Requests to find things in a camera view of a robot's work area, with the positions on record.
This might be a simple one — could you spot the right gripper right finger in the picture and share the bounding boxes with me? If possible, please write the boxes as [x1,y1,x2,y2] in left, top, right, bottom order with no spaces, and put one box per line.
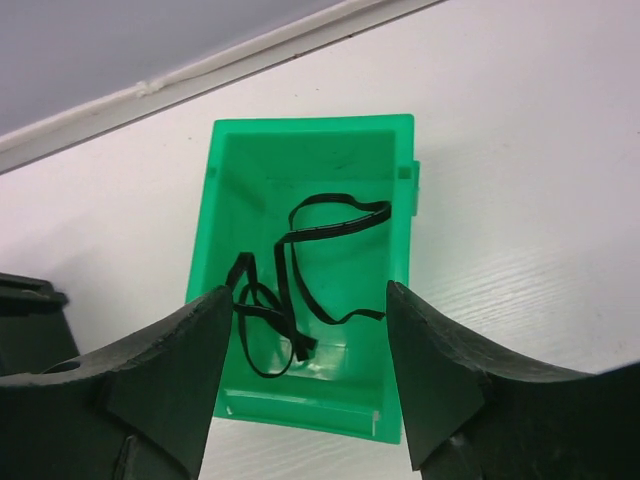
[386,281,639,479]

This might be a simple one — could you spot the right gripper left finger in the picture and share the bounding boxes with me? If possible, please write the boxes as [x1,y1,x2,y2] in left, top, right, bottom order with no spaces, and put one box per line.
[1,287,232,479]

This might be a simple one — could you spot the black plastic bin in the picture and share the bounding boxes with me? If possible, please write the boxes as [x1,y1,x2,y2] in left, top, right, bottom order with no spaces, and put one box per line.
[1,273,79,376]

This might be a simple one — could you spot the black thin wires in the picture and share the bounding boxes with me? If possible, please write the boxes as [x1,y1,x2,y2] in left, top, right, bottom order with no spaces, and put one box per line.
[225,192,392,379]

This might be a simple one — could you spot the green plastic bin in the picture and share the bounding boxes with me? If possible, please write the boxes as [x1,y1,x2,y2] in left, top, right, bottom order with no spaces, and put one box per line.
[187,114,419,444]

